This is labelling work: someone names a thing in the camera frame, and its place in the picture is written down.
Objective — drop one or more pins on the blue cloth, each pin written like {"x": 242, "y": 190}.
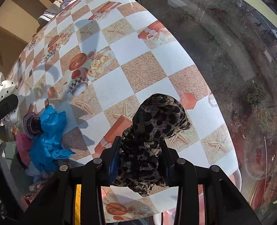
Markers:
{"x": 47, "y": 147}

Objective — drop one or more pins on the leopard print scarf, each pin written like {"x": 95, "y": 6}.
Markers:
{"x": 159, "y": 117}

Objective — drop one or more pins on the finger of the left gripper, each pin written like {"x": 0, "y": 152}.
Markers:
{"x": 8, "y": 105}

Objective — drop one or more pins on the grey storage box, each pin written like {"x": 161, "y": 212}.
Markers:
{"x": 17, "y": 179}

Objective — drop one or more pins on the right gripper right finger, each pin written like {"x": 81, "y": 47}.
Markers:
{"x": 170, "y": 157}

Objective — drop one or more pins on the checkered patterned tablecloth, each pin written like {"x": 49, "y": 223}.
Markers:
{"x": 98, "y": 60}

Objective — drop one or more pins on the pink foam sponge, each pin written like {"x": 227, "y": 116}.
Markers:
{"x": 24, "y": 144}

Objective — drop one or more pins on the purple knitted hat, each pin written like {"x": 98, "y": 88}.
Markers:
{"x": 32, "y": 125}

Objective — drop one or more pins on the white polka dot scrunchie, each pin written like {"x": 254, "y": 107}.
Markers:
{"x": 8, "y": 87}

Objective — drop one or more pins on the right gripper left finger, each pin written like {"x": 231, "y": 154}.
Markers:
{"x": 110, "y": 162}

